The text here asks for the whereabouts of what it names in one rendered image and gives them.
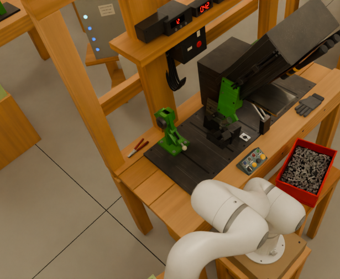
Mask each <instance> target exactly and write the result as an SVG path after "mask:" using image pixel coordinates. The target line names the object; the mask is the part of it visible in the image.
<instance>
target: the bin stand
mask: <svg viewBox="0 0 340 279"><path fill-rule="evenodd" d="M281 168H282V167H281ZM281 168H280V169H279V170H278V171H277V172H276V173H275V174H274V175H273V176H272V177H271V178H270V179H269V180H268V181H269V182H270V183H271V184H273V185H276V182H275V180H276V178H277V176H278V174H279V172H280V170H281ZM339 180H340V170H339V169H337V168H336V167H334V166H332V167H331V170H330V172H329V174H328V177H327V179H326V181H325V184H324V186H323V188H322V190H321V193H320V196H319V197H318V200H317V203H316V205H315V206H316V209H315V212H314V215H313V217H312V220H311V223H310V226H309V228H308V231H307V234H306V235H307V236H308V237H310V238H311V239H313V238H314V237H315V236H316V234H317V232H318V229H319V227H320V225H321V222H322V219H323V217H324V215H325V212H326V210H327V207H328V205H329V202H330V200H331V198H332V195H333V192H334V190H335V188H336V185H337V183H338V181H339ZM301 204H302V203H301ZM302 206H303V207H304V209H305V212H306V218H305V221H304V223H303V224H302V225H301V226H300V228H299V229H298V230H296V231H295V232H294V233H295V234H297V235H298V236H299V237H301V235H302V232H303V230H304V227H305V224H306V220H307V217H308V215H309V213H310V212H311V211H312V210H313V209H314V208H312V207H310V206H307V205H305V204H302Z"/></svg>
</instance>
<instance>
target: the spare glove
mask: <svg viewBox="0 0 340 279"><path fill-rule="evenodd" d="M324 99H325V98H324V97H322V96H320V95H318V94H316V93H314V94H313V95H312V96H309V97H308V98H306V99H302V100H300V101H299V103H300V104H299V105H298V106H296V107H295V110H296V113H299V115H300V116H302V115H303V117H306V116H307V115H308V114H309V113H310V112H311V111H313V110H314V109H316V108H317V107H318V106H319V105H320V104H321V103H322V101H323V100H324Z"/></svg>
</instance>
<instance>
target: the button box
mask: <svg viewBox="0 0 340 279"><path fill-rule="evenodd" d="M257 149H258V150H259V153H257V152H256V150H257ZM252 153H254V154H255V157H253V156H252ZM261 154H264V153H263V152H262V150H261V149H260V148H259V147H257V148H255V149H253V150H252V151H251V152H249V153H248V154H247V155H246V156H245V157H244V158H243V159H242V160H241V161H240V162H239V163H238V164H237V165H236V166H237V168H238V169H240V170H241V171H242V172H244V173H245V174H247V175H251V174H252V173H253V172H254V171H255V170H256V169H257V168H258V167H259V166H260V165H261V164H262V163H264V162H265V161H266V160H267V159H268V158H267V156H265V159H261V157H260V155H261ZM248 157H250V158H251V161H248ZM258 158H259V159H261V162H260V163H257V159H258ZM244 161H246V163H247V164H246V165H244V164H243V162H244ZM253 163H256V164H257V166H256V167H253V166H252V164H253ZM248 167H252V168H253V170H252V171H251V172H250V171H249V170H248Z"/></svg>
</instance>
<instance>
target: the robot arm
mask: <svg viewBox="0 0 340 279"><path fill-rule="evenodd" d="M191 205H192V207H193V209H194V211H195V212H196V213H197V214H198V215H199V216H200V217H202V218H203V219H204V220H206V221H207V222H208V223H209V224H211V225H212V226H213V227H214V228H215V229H217V230H218V231H219V232H220V233H217V232H209V231H195V232H191V233H188V234H186V235H185V236H183V237H182V238H180V239H179V240H178V241H177V242H176V243H175V245H174V246H173V247H172V248H171V250H170V252H169V254H168V257H167V261H166V266H165V273H164V279H199V276H200V273H201V271H202V269H203V268H204V267H205V266H206V265H207V264H208V263H209V262H211V261H212V260H215V259H218V258H221V257H228V256H237V255H244V254H245V255H246V256H247V257H248V258H249V259H251V260H252V261H254V262H256V263H258V264H263V265H267V264H272V263H274V262H276V261H277V260H278V259H280V258H281V257H282V255H283V253H284V250H285V240H284V237H283V235H286V234H290V233H293V232H295V231H296V230H298V229H299V228H300V226H301V225H302V224H303V223H304V221H305V218H306V212H305V209H304V207H303V206H302V204H301V203H300V202H299V201H297V200H296V199H295V198H293V197H292V196H290V195H288V194H287V193H286V192H284V191H282V190H281V189H279V188H278V187H276V186H275V185H273V184H271V183H270V182H269V181H267V180H265V179H263V178H258V177H256V178H252V179H250V180H248V182H247V183H246V184H245V186H244V188H243V189H242V190H241V189H239V188H236V187H234V186H232V185H229V184H227V183H224V182H221V181H218V180H213V179H209V180H204V181H202V182H201V183H199V184H198V185H197V186H196V187H195V189H194V190H193V192H192V195H191Z"/></svg>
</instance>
